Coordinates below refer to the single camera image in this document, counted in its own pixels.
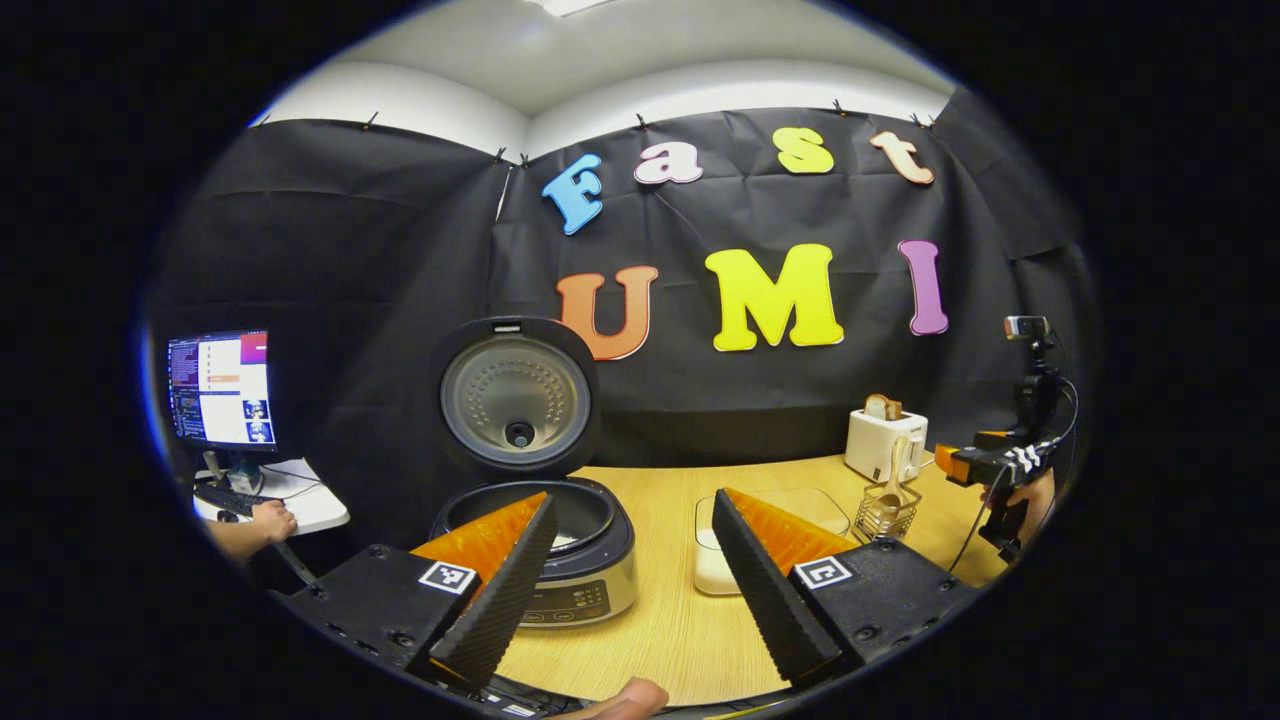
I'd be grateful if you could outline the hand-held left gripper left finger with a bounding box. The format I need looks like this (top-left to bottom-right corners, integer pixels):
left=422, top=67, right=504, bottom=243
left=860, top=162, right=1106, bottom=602
left=283, top=490, right=559, bottom=691

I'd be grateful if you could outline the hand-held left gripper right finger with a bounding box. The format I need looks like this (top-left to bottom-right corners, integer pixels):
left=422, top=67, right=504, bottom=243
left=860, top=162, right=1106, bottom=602
left=712, top=487, right=981, bottom=691

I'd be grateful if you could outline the wooden spoon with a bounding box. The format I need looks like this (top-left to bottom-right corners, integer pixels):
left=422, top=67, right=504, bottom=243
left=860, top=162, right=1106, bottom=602
left=875, top=436, right=913, bottom=521

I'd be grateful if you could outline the metal wire chopstick holder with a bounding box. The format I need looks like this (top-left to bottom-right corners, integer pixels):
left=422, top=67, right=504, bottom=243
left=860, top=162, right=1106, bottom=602
left=853, top=485, right=922, bottom=544

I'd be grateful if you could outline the clear plastic rice container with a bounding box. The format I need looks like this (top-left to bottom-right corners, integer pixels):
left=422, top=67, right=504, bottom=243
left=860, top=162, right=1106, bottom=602
left=693, top=487, right=853, bottom=598

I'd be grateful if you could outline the black silver rice cooker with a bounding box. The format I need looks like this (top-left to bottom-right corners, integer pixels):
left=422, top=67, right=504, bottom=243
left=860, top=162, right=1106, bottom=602
left=428, top=316, right=639, bottom=629

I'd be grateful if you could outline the white toaster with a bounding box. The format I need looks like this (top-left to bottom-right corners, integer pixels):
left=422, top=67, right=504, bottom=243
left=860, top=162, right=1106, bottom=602
left=845, top=408, right=929, bottom=484

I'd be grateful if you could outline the white side table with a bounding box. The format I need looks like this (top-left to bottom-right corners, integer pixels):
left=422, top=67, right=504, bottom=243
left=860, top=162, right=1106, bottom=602
left=193, top=458, right=351, bottom=591

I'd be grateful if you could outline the black keyboard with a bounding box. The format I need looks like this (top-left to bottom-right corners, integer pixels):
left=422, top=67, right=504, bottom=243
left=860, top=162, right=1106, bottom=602
left=193, top=483, right=271, bottom=516

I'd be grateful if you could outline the black backdrop cloth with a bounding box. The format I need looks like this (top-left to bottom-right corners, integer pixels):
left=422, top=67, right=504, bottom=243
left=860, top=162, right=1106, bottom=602
left=150, top=105, right=1096, bottom=546

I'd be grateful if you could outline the computer monitor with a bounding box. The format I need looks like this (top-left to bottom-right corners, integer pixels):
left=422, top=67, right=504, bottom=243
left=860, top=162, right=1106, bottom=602
left=165, top=330, right=279, bottom=483

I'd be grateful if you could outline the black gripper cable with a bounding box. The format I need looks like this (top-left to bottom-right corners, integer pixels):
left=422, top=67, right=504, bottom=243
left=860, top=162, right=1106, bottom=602
left=948, top=378, right=1083, bottom=573

